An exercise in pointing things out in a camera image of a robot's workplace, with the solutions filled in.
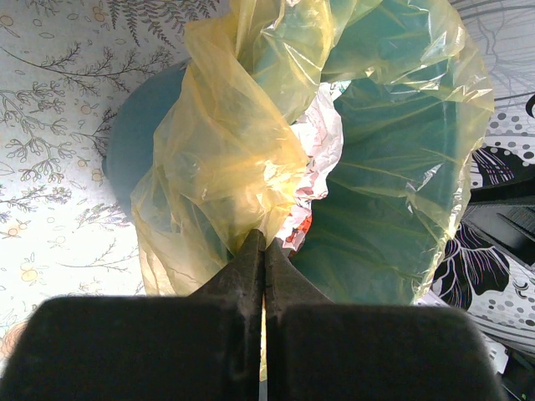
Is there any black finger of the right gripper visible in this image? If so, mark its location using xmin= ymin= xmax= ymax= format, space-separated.
xmin=462 ymin=177 xmax=534 ymax=267

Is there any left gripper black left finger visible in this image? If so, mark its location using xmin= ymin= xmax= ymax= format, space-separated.
xmin=1 ymin=230 xmax=265 ymax=400

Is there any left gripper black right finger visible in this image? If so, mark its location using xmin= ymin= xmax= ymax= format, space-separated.
xmin=265 ymin=243 xmax=505 ymax=400

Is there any blue plastic trash bin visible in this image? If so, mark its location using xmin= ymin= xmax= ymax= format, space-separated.
xmin=102 ymin=59 xmax=189 ymax=218

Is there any crumpled paper trash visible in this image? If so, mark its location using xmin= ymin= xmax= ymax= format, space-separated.
xmin=277 ymin=81 xmax=349 ymax=254

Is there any yellow plastic trash bag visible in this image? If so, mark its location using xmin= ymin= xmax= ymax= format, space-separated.
xmin=131 ymin=1 xmax=493 ymax=305

